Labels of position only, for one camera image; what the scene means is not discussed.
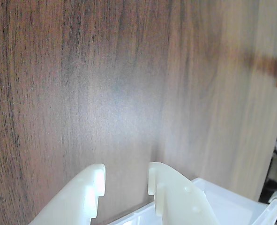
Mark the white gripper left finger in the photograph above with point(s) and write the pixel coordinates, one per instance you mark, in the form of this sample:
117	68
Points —
82	199

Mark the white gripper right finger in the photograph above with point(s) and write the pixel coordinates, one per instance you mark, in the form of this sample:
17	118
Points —
180	199

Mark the clear plastic container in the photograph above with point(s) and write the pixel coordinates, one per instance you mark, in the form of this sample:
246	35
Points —
234	206

